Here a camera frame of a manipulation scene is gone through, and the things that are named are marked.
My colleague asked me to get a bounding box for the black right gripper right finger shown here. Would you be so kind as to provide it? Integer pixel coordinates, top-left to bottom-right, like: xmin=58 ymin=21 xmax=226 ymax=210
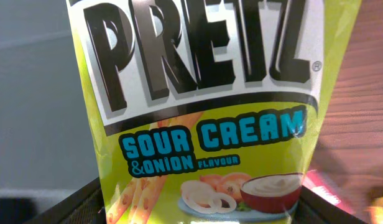
xmin=292 ymin=186 xmax=366 ymax=224

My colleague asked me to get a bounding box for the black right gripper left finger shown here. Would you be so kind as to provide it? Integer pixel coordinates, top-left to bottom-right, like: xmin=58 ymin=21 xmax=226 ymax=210
xmin=25 ymin=178 xmax=106 ymax=224

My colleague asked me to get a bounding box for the green Pretz snack box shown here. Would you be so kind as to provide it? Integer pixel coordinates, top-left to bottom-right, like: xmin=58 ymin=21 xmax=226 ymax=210
xmin=67 ymin=0 xmax=361 ymax=223

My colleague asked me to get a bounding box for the red Hello Panda box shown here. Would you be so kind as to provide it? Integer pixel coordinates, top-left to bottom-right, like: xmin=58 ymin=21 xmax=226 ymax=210
xmin=303 ymin=170 xmax=342 ymax=206

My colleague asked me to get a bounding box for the yellow orange candy packet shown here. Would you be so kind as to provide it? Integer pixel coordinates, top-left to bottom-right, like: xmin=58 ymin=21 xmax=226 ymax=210
xmin=367 ymin=197 xmax=383 ymax=224

